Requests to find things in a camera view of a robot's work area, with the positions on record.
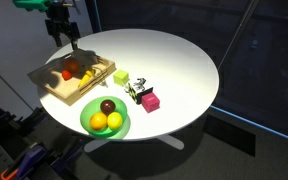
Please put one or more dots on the black and white checkered cube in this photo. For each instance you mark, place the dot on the black and white checkered cube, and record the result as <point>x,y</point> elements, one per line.
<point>138,90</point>

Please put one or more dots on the yellow banana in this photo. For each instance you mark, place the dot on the yellow banana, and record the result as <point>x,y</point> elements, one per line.
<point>85,80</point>

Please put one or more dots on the dark red plum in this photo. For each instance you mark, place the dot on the dark red plum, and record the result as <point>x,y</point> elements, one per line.
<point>107,107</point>

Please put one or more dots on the orange fruit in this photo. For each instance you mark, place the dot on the orange fruit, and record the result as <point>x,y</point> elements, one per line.
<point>71,65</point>

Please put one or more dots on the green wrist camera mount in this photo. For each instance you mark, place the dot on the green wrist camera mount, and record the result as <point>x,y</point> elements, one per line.
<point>30,4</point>

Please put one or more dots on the pink cube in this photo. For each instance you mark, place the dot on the pink cube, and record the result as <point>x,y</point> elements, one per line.
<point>150,102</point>

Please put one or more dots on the yellow-orange round fruit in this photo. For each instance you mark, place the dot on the yellow-orange round fruit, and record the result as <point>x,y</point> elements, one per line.
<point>98,121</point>

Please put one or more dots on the white table pedestal base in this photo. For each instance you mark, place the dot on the white table pedestal base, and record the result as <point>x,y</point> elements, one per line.
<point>174,141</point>

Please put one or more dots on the light wooden tray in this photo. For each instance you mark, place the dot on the light wooden tray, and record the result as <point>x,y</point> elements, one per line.
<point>64,91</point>

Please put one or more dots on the yellow lemon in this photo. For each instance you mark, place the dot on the yellow lemon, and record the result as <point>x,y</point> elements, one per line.
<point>115,120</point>

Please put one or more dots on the small red tomato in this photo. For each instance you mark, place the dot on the small red tomato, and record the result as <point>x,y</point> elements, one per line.
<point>66,75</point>

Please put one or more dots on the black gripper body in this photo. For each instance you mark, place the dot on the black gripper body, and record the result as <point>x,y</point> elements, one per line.
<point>62,28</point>

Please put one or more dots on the green translucent bowl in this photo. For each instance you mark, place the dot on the green translucent bowl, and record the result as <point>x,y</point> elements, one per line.
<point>90,106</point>

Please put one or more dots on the lime green cube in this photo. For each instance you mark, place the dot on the lime green cube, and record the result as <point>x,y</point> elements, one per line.
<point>121,77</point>

